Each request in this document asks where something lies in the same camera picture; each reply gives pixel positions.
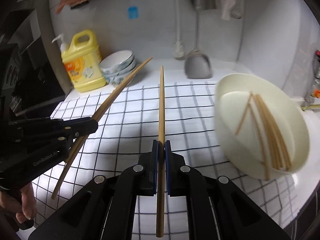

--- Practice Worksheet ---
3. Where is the blue wall sticker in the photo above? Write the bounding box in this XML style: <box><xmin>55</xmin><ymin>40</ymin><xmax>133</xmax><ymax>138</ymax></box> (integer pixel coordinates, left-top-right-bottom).
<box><xmin>127</xmin><ymin>6</ymin><xmax>139</xmax><ymax>20</ymax></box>

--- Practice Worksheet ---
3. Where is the wooden chopstick three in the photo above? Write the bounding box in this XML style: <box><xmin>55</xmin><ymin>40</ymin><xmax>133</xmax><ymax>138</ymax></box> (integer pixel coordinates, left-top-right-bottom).
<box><xmin>235</xmin><ymin>92</ymin><xmax>253</xmax><ymax>135</ymax></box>

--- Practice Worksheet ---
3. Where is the hanging white brush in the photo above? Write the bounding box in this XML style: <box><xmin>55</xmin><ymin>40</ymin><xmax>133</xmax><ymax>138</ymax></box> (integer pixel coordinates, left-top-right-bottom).
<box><xmin>172</xmin><ymin>0</ymin><xmax>185</xmax><ymax>60</ymax></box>

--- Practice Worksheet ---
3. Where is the black stove appliance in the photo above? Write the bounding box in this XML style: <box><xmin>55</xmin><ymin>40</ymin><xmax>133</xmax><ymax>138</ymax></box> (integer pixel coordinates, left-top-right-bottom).
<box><xmin>1</xmin><ymin>0</ymin><xmax>73</xmax><ymax>119</ymax></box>

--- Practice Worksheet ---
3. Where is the white pump dispenser bottle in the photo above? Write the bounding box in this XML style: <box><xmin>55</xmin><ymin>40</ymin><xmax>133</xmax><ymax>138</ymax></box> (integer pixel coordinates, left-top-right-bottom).
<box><xmin>52</xmin><ymin>33</ymin><xmax>69</xmax><ymax>53</ymax></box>

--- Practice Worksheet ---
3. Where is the wooden chopstick one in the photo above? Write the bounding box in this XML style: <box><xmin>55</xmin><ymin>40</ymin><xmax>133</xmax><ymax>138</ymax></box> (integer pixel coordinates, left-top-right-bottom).
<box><xmin>52</xmin><ymin>57</ymin><xmax>153</xmax><ymax>200</ymax></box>

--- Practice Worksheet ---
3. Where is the dark chopstick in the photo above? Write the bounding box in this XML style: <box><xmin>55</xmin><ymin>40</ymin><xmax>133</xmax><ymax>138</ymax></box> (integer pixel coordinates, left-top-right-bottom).
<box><xmin>249</xmin><ymin>103</ymin><xmax>270</xmax><ymax>181</ymax></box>

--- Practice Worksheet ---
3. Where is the top floral ceramic bowl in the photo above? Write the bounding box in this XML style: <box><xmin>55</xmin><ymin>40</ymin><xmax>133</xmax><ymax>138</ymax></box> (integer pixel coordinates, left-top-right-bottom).
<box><xmin>100</xmin><ymin>50</ymin><xmax>134</xmax><ymax>71</ymax></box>

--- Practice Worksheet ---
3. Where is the bottom floral ceramic bowl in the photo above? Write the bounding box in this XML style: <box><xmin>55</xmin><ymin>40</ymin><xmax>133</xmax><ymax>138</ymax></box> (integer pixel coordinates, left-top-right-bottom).
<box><xmin>103</xmin><ymin>65</ymin><xmax>136</xmax><ymax>86</ymax></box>

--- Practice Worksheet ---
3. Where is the person's left hand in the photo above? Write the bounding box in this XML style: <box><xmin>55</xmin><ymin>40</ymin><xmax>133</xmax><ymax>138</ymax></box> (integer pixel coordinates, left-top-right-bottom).
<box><xmin>1</xmin><ymin>183</ymin><xmax>37</xmax><ymax>224</ymax></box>

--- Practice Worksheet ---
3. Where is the middle floral ceramic bowl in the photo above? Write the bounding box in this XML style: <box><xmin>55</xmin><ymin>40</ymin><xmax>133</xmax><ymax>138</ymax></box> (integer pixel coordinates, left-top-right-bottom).
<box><xmin>101</xmin><ymin>59</ymin><xmax>136</xmax><ymax>77</ymax></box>

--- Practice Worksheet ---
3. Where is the cream oval plastic bowl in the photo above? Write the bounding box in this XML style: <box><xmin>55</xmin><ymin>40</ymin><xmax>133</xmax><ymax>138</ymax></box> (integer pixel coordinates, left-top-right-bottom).
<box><xmin>214</xmin><ymin>73</ymin><xmax>310</xmax><ymax>180</ymax></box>

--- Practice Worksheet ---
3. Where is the hanging metal spatula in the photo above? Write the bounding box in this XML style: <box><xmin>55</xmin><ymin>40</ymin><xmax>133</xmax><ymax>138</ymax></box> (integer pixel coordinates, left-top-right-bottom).
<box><xmin>184</xmin><ymin>0</ymin><xmax>212</xmax><ymax>79</ymax></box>

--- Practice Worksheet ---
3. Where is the chopstick in bowl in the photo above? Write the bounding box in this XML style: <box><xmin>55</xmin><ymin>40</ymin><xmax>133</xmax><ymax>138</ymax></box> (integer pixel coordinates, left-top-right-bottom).
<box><xmin>253</xmin><ymin>94</ymin><xmax>292</xmax><ymax>171</ymax></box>

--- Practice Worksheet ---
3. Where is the white black checkered cloth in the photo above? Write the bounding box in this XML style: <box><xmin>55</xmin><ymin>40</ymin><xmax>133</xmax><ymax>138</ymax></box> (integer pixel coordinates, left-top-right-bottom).
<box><xmin>31</xmin><ymin>80</ymin><xmax>301</xmax><ymax>240</ymax></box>

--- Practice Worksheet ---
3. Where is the floral ceramic bowl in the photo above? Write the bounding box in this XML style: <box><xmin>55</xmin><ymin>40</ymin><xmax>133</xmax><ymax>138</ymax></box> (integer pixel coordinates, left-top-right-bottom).
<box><xmin>103</xmin><ymin>65</ymin><xmax>136</xmax><ymax>86</ymax></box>
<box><xmin>100</xmin><ymin>50</ymin><xmax>134</xmax><ymax>71</ymax></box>
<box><xmin>101</xmin><ymin>59</ymin><xmax>136</xmax><ymax>77</ymax></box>

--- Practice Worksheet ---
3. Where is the yellow detergent jug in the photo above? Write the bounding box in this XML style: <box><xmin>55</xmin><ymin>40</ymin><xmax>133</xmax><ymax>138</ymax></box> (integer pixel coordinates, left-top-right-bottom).
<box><xmin>61</xmin><ymin>29</ymin><xmax>106</xmax><ymax>93</ymax></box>

